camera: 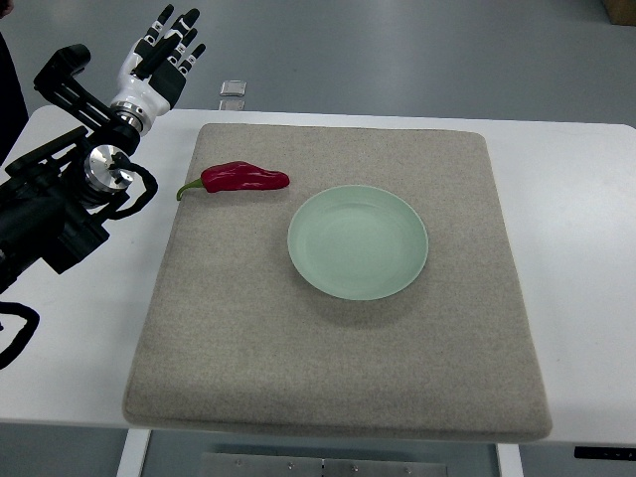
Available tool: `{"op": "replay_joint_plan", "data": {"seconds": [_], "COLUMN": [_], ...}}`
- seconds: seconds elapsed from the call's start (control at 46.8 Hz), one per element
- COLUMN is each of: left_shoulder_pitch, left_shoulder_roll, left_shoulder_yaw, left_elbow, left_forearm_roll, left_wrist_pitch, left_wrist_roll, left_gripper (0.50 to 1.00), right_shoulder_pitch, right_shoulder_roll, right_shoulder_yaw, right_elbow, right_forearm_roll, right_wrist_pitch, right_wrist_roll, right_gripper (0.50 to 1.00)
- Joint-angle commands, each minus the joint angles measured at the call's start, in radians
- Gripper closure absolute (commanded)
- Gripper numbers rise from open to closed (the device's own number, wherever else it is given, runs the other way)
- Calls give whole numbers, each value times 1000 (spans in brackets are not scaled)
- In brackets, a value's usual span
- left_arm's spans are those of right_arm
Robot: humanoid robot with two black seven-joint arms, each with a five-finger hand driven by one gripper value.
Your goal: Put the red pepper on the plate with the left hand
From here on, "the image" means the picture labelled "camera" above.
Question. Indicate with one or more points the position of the black table control panel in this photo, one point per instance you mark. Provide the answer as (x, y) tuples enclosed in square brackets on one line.
[(605, 453)]

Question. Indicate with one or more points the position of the white table leg left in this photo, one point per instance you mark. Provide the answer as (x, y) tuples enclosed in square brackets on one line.
[(133, 454)]

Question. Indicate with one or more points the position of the floor socket plate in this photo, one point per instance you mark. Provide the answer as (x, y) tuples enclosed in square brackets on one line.
[(233, 88)]

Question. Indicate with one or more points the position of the red pepper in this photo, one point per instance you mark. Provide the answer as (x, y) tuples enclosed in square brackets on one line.
[(236, 176)]

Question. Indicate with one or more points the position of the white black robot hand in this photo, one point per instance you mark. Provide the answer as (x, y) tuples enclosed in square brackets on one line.
[(154, 73)]

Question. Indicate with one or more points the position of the beige felt mat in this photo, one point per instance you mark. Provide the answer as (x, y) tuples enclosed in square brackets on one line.
[(235, 339)]

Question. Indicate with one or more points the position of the white table leg right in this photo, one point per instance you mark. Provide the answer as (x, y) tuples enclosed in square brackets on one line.
[(509, 460)]

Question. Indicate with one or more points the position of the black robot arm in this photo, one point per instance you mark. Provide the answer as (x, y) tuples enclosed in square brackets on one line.
[(58, 196)]

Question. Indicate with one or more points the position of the cardboard box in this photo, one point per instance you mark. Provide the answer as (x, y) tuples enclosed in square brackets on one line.
[(621, 12)]

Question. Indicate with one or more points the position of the light green plate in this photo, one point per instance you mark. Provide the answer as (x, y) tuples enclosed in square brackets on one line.
[(358, 243)]

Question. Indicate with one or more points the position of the white table leg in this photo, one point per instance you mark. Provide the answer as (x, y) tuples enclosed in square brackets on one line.
[(509, 460), (133, 454)]

